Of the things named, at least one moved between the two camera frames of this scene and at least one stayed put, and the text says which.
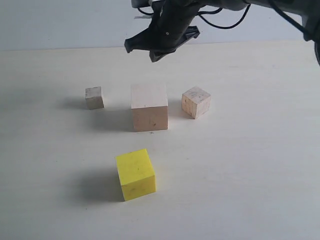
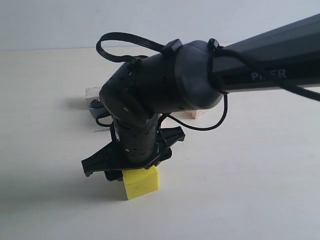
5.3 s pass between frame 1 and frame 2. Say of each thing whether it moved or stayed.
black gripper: moved
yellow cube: stayed
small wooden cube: stayed
